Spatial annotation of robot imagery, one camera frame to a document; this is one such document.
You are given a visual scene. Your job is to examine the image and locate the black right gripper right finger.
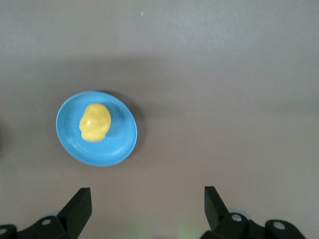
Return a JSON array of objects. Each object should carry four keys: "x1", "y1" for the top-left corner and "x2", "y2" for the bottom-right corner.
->
[{"x1": 200, "y1": 186, "x2": 306, "y2": 239}]

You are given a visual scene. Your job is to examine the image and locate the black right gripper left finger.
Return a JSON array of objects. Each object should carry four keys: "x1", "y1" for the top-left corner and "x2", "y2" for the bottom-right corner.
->
[{"x1": 0, "y1": 188, "x2": 92, "y2": 239}]

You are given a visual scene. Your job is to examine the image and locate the yellow potato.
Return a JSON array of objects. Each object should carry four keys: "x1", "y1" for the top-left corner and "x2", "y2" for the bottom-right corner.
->
[{"x1": 79, "y1": 103, "x2": 112, "y2": 142}]

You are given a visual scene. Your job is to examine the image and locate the blue round plate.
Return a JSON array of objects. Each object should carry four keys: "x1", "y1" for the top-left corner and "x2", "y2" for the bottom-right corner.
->
[{"x1": 55, "y1": 90, "x2": 138, "y2": 167}]

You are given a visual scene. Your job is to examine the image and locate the brown table cover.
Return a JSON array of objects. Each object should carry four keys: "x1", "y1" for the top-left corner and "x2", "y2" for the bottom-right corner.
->
[{"x1": 0, "y1": 0, "x2": 319, "y2": 239}]

